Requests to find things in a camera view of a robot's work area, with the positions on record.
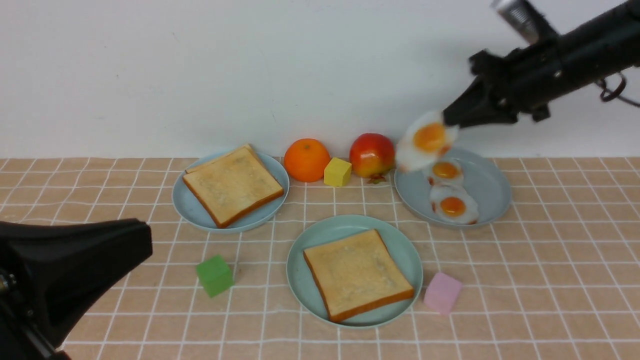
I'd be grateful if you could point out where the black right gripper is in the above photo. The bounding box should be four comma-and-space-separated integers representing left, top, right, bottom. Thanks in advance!
442, 39, 566, 128

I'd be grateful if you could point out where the fried egg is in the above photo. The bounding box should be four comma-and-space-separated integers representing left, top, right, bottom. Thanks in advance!
429, 182, 480, 225
395, 111, 460, 173
426, 158, 464, 186

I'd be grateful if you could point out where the toast slice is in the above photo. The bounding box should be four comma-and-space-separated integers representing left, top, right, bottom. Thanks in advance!
185, 143, 263, 174
182, 147, 285, 229
302, 228, 416, 324

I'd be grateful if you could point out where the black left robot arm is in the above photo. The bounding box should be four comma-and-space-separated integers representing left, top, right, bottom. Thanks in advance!
0, 218, 153, 360

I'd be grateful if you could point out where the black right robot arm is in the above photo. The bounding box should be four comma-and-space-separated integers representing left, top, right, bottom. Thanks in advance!
442, 0, 640, 129

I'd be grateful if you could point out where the blue-grey plate right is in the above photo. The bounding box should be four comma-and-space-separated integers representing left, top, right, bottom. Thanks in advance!
393, 146, 512, 229

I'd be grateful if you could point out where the blue-grey plate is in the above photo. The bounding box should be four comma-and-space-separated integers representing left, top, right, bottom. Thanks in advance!
393, 146, 512, 229
172, 150, 291, 234

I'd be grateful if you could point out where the red apple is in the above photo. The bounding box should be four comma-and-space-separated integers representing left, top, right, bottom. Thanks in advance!
349, 133, 396, 184

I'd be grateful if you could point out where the yellow cube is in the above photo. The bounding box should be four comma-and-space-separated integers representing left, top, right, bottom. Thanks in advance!
323, 157, 352, 187

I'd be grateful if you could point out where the orange fruit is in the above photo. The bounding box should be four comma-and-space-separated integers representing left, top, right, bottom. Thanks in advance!
283, 137, 331, 183

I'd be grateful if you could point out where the pink cube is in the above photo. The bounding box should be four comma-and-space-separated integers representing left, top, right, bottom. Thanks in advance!
423, 272, 463, 316

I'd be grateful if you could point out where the checked beige tablecloth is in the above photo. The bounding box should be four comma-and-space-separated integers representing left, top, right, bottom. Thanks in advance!
0, 158, 640, 360

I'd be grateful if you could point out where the green centre plate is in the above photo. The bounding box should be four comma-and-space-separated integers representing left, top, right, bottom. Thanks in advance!
286, 214, 424, 329

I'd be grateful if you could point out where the blue-grey plate left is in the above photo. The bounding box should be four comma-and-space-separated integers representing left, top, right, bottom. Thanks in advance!
172, 150, 291, 234

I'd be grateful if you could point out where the green cube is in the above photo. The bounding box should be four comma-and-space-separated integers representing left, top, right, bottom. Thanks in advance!
195, 254, 234, 298

